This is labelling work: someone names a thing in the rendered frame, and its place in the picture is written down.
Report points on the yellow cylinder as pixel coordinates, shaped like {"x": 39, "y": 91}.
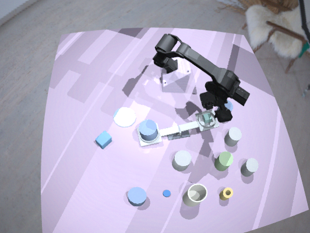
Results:
{"x": 226, "y": 194}

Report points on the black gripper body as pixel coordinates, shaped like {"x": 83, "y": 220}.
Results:
{"x": 223, "y": 114}

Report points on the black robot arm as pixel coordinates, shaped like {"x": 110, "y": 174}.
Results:
{"x": 226, "y": 81}

